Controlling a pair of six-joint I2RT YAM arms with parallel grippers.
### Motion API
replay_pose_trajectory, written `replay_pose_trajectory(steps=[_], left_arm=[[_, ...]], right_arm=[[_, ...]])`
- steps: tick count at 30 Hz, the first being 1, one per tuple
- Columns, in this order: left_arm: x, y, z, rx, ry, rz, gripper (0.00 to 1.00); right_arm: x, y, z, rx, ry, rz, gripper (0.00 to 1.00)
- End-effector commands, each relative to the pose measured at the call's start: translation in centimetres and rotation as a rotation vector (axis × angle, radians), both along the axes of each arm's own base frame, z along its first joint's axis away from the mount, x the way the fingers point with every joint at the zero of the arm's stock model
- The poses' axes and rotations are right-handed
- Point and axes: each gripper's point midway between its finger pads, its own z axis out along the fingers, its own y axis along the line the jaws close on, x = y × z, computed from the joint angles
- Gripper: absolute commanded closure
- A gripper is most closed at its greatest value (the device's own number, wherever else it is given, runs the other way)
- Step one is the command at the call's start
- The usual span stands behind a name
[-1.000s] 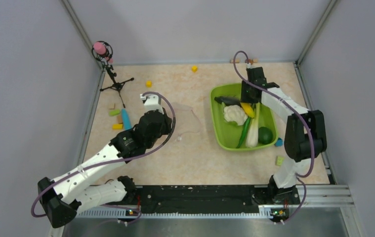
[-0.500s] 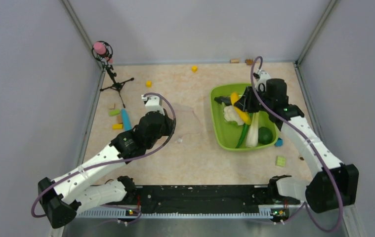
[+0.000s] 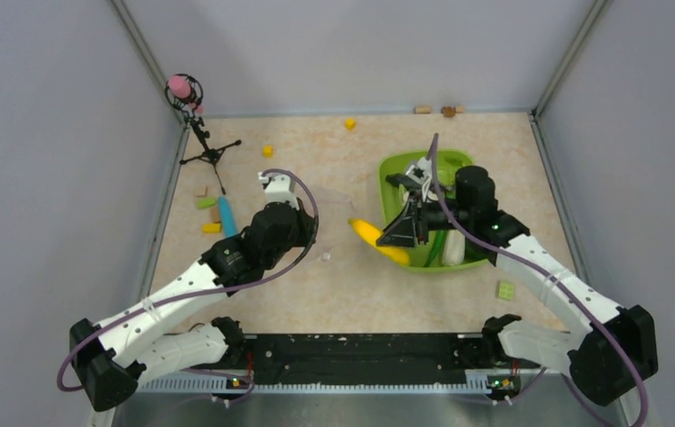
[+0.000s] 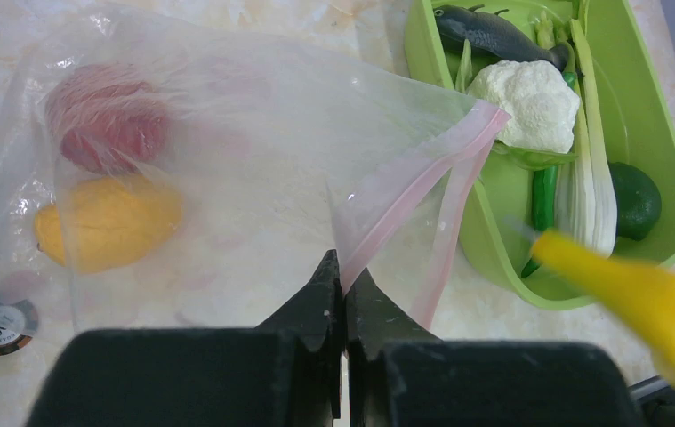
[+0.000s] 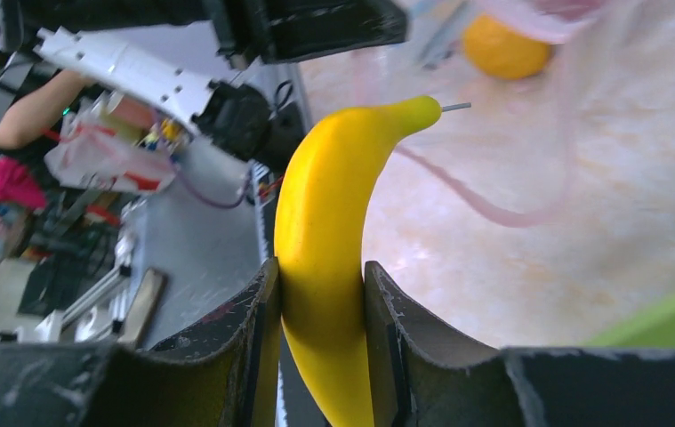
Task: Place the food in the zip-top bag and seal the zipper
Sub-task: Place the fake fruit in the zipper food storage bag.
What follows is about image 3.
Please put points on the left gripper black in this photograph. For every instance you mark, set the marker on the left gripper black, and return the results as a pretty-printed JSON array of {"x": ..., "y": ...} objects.
[{"x": 308, "y": 225}]

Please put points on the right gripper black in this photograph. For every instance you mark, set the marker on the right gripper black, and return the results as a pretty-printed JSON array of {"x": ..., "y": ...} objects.
[{"x": 403, "y": 230}]

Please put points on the green plastic bin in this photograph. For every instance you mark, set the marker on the green plastic bin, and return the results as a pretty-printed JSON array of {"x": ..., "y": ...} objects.
[{"x": 393, "y": 198}]

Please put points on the yellow toy banana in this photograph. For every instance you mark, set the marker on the yellow toy banana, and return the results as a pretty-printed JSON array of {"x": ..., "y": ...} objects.
[{"x": 370, "y": 234}]

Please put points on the toy celery stalk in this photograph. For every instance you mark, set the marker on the toy celery stalk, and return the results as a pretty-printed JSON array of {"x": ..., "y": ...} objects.
[{"x": 453, "y": 252}]

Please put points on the clear zip top bag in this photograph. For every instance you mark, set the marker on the clear zip top bag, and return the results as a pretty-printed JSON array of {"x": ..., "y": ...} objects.
[{"x": 335, "y": 208}]

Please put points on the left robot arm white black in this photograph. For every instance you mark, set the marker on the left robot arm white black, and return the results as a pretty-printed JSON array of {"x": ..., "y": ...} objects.
[{"x": 109, "y": 360}]

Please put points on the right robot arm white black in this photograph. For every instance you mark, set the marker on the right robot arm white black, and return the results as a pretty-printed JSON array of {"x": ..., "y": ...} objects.
[{"x": 606, "y": 348}]

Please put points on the blue cylinder toy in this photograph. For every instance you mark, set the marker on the blue cylinder toy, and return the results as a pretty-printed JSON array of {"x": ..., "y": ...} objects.
[{"x": 228, "y": 222}]

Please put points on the green toy chili pepper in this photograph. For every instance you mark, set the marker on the green toy chili pepper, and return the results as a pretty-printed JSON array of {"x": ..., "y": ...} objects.
[{"x": 436, "y": 247}]

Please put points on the brown wooden block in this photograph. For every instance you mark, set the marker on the brown wooden block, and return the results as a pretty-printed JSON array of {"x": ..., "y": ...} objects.
[{"x": 215, "y": 215}]

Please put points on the yellow block left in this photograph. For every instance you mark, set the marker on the yellow block left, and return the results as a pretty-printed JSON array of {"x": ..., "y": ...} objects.
[{"x": 211, "y": 228}]

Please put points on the green block left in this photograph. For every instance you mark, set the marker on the green block left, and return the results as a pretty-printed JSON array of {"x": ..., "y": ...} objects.
[{"x": 205, "y": 203}]

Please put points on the yellow cube left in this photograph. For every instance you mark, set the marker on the yellow cube left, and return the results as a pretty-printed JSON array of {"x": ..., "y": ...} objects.
[{"x": 268, "y": 151}]

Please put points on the green lego brick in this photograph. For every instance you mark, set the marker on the green lego brick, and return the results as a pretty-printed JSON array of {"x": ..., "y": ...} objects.
[{"x": 505, "y": 291}]

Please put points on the pink microphone on tripod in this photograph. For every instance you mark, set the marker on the pink microphone on tripod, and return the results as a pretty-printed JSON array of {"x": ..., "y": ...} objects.
[{"x": 185, "y": 94}]

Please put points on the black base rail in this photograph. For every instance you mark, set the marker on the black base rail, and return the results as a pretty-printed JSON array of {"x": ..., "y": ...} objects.
[{"x": 445, "y": 363}]

